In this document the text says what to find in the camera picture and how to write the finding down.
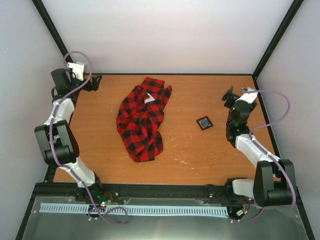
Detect red black plaid shirt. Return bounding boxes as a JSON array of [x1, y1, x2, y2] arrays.
[[116, 77, 173, 163]]

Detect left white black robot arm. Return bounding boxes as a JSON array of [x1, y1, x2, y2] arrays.
[[34, 64, 104, 202]]

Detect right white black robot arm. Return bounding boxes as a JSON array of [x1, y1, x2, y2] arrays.
[[221, 87, 297, 207]]

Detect small black square tray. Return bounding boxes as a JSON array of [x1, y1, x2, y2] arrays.
[[196, 116, 214, 131]]

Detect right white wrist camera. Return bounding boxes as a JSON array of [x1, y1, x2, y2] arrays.
[[239, 87, 258, 104]]

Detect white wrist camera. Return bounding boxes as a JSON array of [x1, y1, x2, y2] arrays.
[[66, 62, 87, 81], [239, 87, 258, 104]]

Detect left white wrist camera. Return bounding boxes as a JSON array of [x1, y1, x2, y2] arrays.
[[66, 62, 87, 81]]

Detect left black frame post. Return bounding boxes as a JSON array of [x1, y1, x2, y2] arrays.
[[32, 0, 69, 57]]

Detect black frame post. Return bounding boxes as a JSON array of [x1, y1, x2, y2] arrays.
[[32, 0, 69, 57], [252, 0, 304, 80]]

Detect right black frame post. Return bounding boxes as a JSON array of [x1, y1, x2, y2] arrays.
[[252, 0, 304, 80]]

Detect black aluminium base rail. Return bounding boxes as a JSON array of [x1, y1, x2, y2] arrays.
[[34, 182, 300, 204]]

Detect light blue slotted cable duct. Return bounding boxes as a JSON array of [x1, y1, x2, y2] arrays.
[[38, 203, 228, 218]]

